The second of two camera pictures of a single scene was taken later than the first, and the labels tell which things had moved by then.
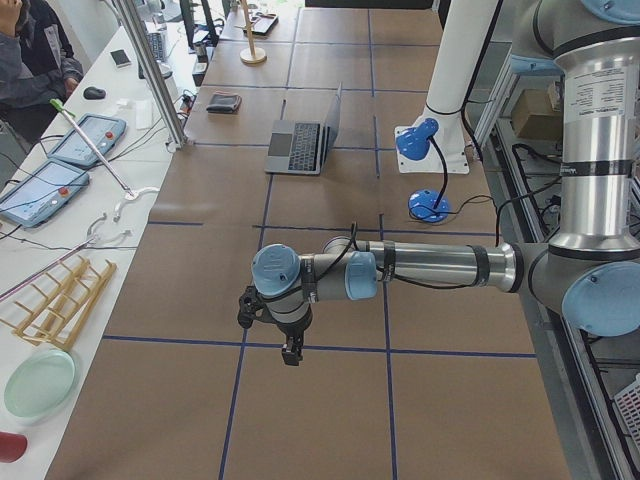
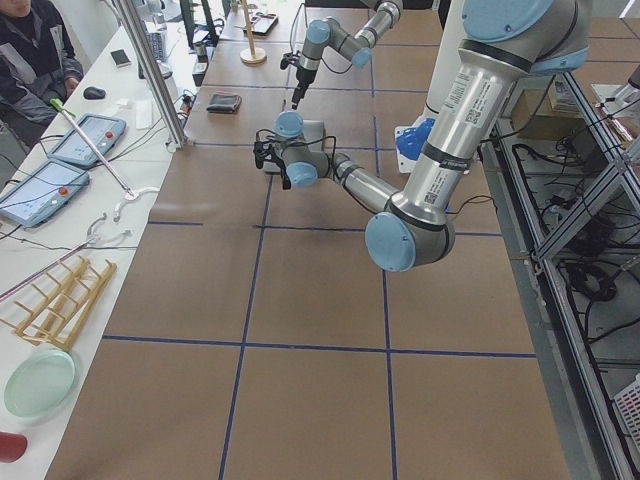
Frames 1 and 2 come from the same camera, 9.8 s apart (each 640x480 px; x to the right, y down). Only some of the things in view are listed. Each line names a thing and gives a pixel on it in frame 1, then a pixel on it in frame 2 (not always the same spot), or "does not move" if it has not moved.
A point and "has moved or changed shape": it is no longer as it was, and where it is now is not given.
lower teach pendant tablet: [43, 193] does not move
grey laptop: [300, 147] has moved or changed shape
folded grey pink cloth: [224, 102] does not move
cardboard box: [533, 116] does not move
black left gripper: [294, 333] → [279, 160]
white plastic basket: [627, 409] does not move
